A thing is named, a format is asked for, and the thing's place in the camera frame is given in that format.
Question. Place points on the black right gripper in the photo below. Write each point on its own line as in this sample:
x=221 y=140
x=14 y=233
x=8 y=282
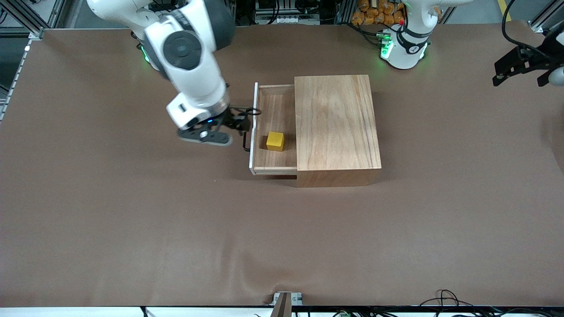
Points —
x=232 y=119

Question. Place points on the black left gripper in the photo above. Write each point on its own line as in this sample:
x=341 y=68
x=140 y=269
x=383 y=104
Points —
x=530 y=60

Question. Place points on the yellow cube block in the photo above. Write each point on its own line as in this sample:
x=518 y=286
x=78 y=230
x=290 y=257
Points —
x=275 y=141

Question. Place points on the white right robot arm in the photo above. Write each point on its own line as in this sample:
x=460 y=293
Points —
x=194 y=75

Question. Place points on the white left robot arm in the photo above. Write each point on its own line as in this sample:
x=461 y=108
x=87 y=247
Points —
x=407 y=57

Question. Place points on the wooden drawer cabinet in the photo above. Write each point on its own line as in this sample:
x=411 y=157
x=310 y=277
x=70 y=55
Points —
x=337 y=127

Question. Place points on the white power strip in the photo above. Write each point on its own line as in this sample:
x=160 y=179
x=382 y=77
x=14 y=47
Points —
x=280 y=20

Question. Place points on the brown table cloth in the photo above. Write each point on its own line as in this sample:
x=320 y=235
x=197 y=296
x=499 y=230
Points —
x=282 y=242

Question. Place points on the orange bagged items pile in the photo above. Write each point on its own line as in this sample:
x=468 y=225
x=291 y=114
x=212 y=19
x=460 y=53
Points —
x=374 y=13

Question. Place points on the aluminium frame profile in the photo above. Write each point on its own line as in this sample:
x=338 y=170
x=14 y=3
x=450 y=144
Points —
x=539 y=22
x=26 y=22

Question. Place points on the metal table clamp bracket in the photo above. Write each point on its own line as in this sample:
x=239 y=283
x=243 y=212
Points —
x=286 y=299

